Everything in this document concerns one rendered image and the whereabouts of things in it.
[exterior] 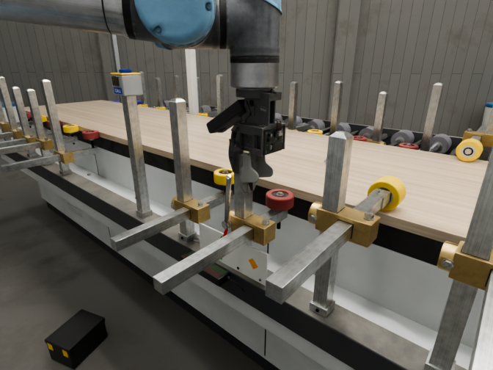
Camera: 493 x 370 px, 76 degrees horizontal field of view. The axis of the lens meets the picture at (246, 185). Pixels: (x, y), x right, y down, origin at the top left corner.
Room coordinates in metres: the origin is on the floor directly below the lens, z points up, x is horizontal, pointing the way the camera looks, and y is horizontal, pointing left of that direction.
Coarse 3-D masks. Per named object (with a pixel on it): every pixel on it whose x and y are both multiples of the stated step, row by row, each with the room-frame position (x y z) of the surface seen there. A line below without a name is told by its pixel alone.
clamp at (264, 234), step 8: (232, 216) 0.75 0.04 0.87; (256, 216) 0.75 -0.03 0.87; (240, 224) 0.73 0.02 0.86; (248, 224) 0.71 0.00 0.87; (256, 224) 0.71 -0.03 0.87; (272, 224) 0.71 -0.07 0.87; (256, 232) 0.70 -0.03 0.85; (264, 232) 0.68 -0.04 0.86; (272, 232) 0.71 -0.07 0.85; (256, 240) 0.70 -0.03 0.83; (264, 240) 0.68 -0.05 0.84
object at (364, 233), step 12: (312, 204) 0.62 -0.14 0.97; (312, 216) 0.59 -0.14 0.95; (324, 216) 0.58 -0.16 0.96; (336, 216) 0.56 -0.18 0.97; (348, 216) 0.56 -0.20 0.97; (360, 216) 0.56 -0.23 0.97; (324, 228) 0.58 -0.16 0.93; (360, 228) 0.53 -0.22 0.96; (372, 228) 0.52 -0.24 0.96; (348, 240) 0.54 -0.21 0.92; (360, 240) 0.53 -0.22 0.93; (372, 240) 0.53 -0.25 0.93
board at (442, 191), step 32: (96, 128) 1.76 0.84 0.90; (160, 128) 1.76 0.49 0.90; (192, 128) 1.76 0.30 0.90; (192, 160) 1.18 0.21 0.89; (224, 160) 1.16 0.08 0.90; (288, 160) 1.16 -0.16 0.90; (320, 160) 1.16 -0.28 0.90; (352, 160) 1.16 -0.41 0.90; (384, 160) 1.16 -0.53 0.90; (416, 160) 1.16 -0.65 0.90; (448, 160) 1.16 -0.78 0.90; (480, 160) 1.16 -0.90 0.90; (320, 192) 0.84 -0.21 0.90; (352, 192) 0.84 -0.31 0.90; (416, 192) 0.84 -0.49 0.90; (448, 192) 0.84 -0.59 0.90; (384, 224) 0.70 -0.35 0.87; (416, 224) 0.66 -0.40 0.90; (448, 224) 0.65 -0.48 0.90
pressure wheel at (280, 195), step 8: (272, 192) 0.83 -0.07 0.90; (280, 192) 0.82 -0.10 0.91; (288, 192) 0.83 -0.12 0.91; (272, 200) 0.78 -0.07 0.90; (280, 200) 0.78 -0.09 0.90; (288, 200) 0.78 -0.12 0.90; (272, 208) 0.78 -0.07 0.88; (280, 208) 0.78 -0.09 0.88; (288, 208) 0.78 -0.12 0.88; (280, 224) 0.81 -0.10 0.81
